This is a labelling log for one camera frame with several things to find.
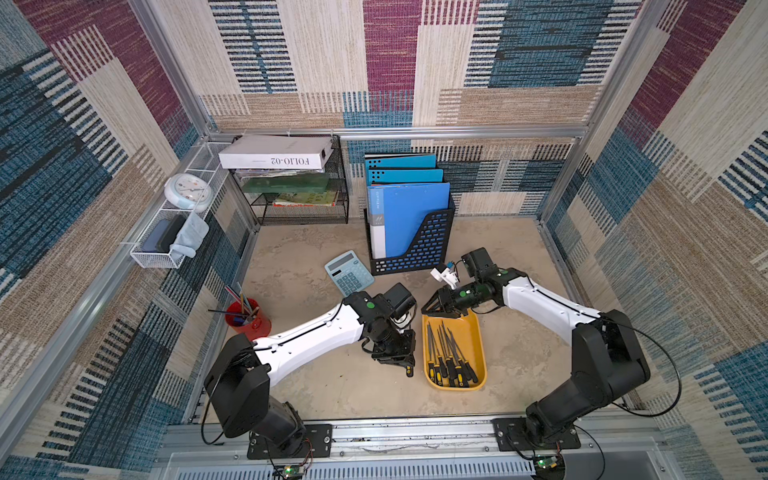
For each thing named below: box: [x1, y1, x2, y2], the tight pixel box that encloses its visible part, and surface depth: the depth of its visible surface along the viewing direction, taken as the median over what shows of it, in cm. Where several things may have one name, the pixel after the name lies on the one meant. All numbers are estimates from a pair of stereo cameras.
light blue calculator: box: [324, 250, 375, 297], surface depth 104 cm
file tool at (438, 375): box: [428, 321, 443, 387], surface depth 84 cm
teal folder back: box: [364, 153, 437, 170], surface depth 101 cm
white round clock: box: [164, 173, 213, 212], surface depth 76 cm
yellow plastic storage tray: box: [422, 310, 487, 391], surface depth 89 cm
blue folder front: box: [368, 182, 450, 259], surface depth 93 cm
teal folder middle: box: [366, 168, 444, 185], surface depth 96 cm
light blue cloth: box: [170, 212, 209, 262], surface depth 70 cm
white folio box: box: [218, 135, 334, 169], surface depth 81 cm
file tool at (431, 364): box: [427, 324, 435, 382], surface depth 87 cm
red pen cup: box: [225, 297, 272, 342], surface depth 87 cm
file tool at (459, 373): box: [441, 320, 464, 388], surface depth 82 cm
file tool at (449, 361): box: [441, 320, 455, 388], surface depth 83 cm
